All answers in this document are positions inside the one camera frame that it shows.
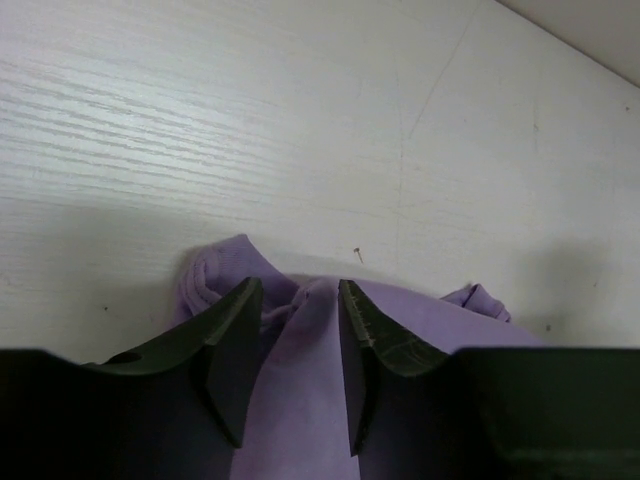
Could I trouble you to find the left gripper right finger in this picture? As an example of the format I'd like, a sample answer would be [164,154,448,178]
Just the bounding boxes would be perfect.
[338,280,639,479]

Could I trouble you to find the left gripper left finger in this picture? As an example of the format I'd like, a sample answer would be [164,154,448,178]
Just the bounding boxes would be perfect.
[1,278,263,479]

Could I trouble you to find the purple t-shirt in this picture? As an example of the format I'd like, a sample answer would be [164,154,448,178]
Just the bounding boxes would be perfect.
[175,235,543,479]

